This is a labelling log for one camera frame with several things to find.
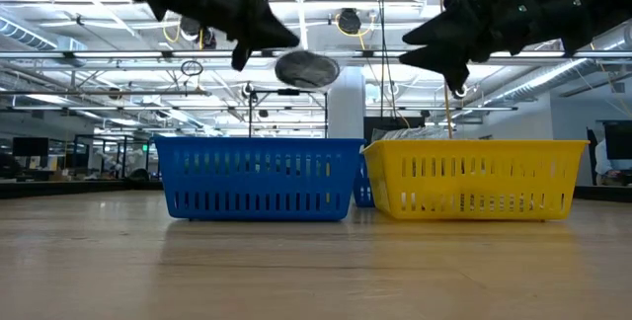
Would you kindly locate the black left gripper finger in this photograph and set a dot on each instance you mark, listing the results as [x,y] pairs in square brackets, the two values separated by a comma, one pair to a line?
[271,42]
[271,23]

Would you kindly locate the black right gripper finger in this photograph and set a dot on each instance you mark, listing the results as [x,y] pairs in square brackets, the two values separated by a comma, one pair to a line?
[439,59]
[444,28]

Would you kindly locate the black shower cap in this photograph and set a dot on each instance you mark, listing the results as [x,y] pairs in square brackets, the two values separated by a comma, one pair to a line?
[410,134]
[306,69]

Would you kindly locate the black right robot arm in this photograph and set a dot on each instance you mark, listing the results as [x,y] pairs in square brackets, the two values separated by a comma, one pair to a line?
[602,4]

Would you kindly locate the yellow plastic slotted basket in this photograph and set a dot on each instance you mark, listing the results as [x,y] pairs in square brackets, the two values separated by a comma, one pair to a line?
[474,149]

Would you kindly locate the blue plastic slotted basket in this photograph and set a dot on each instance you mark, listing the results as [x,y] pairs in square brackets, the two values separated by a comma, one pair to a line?
[363,194]
[257,147]

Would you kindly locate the black office chair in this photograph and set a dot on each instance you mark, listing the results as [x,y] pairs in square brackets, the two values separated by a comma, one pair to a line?
[591,157]

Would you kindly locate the black computer monitor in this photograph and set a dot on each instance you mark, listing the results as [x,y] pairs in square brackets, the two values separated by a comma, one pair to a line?
[619,139]
[29,147]

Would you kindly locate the person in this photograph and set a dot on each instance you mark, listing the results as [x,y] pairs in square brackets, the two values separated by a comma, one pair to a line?
[601,159]

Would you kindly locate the black frame stand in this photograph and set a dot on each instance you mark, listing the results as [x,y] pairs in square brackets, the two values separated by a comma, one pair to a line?
[250,117]

